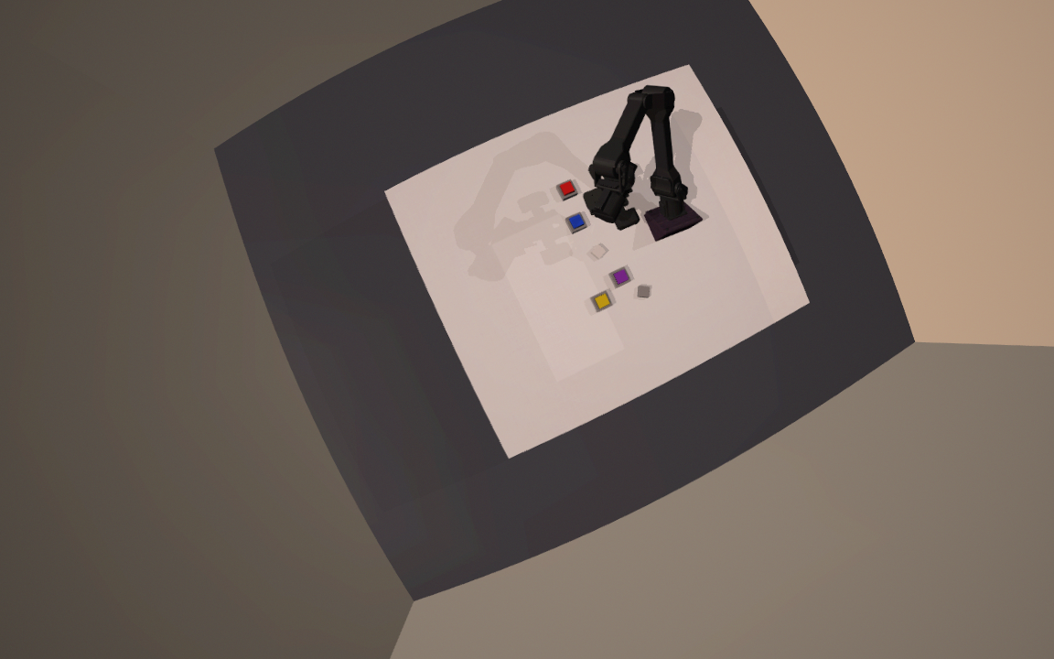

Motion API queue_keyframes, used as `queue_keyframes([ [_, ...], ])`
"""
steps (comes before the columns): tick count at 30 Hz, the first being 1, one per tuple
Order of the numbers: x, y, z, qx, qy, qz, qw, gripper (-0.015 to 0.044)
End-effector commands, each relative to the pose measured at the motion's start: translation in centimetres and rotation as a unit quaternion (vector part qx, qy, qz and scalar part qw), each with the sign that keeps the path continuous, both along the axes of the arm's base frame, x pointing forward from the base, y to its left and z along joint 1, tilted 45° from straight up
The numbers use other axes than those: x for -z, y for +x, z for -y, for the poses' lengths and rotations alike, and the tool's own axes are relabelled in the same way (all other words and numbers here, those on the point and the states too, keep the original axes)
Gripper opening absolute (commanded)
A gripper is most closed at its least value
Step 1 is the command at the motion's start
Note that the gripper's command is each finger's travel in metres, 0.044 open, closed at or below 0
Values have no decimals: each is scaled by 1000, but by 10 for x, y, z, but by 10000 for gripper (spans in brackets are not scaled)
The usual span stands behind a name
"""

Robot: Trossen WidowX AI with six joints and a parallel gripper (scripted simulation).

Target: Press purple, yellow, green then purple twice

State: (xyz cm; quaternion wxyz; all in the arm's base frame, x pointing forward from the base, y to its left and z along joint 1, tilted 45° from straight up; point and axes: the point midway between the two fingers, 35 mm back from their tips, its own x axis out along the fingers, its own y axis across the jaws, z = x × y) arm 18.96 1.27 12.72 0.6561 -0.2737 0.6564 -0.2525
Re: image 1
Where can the purple button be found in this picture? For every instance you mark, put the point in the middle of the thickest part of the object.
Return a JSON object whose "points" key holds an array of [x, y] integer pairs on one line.
{"points": [[619, 277]]}

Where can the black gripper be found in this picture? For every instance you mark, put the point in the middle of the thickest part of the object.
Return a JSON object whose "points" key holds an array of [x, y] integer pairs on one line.
{"points": [[626, 218]]}

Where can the red button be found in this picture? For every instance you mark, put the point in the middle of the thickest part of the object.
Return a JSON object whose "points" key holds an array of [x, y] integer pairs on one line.
{"points": [[567, 190]]}

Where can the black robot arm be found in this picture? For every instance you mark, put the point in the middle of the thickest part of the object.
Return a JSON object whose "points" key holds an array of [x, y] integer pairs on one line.
{"points": [[612, 160]]}

